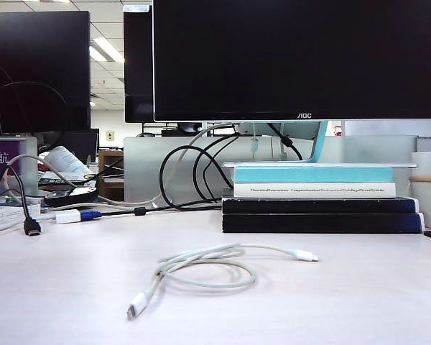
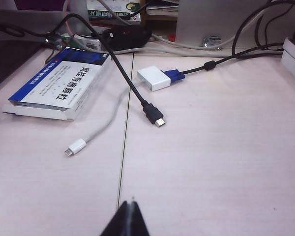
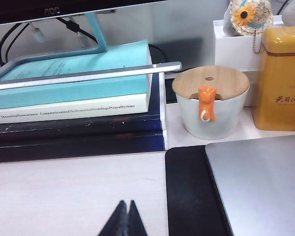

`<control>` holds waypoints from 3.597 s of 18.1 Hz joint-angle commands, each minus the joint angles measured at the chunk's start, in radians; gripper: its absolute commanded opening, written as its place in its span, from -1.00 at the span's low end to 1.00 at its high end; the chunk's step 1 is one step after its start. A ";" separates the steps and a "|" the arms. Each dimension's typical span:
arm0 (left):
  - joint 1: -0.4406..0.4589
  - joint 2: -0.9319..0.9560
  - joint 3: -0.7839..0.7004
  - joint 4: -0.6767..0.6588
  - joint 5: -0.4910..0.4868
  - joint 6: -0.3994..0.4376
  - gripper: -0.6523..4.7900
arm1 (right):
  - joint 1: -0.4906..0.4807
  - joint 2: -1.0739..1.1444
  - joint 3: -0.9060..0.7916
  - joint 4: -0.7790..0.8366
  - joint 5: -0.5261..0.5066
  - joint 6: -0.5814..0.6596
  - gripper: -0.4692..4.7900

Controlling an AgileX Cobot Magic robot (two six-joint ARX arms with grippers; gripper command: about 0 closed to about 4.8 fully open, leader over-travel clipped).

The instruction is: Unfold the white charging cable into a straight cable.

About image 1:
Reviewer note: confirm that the teal book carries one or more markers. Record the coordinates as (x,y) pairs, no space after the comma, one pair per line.
(309,174)

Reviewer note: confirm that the black AOC monitor white bezel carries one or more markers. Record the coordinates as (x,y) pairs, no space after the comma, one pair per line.
(291,54)

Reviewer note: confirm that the black round flat device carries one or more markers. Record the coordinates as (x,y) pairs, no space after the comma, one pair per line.
(72,197)

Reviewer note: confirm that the wide black monitor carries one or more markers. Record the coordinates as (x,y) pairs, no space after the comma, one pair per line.
(39,72)

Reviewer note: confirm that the white adapter blue plug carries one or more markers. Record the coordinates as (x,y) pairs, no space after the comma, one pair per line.
(68,217)

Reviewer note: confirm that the white box printed label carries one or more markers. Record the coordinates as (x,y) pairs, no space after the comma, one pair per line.
(3,215)

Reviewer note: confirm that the narrow black monitor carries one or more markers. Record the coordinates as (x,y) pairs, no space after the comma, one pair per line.
(138,72)

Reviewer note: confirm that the white bottle blue print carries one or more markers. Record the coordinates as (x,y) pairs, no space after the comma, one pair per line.
(66,160)

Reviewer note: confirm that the small black background monitor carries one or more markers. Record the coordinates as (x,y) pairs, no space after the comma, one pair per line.
(82,143)

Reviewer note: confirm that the brown wooden cabinet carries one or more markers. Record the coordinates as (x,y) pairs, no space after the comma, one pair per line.
(109,158)

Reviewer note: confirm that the light blue monitor stand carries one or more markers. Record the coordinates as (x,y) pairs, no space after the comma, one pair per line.
(321,143)

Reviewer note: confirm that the white book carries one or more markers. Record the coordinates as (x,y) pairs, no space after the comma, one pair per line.
(345,189)

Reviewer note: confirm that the dark navy book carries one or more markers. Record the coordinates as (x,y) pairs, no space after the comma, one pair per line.
(309,205)
(309,223)

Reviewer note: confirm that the ceiling light panel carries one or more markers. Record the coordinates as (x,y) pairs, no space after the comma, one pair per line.
(106,50)

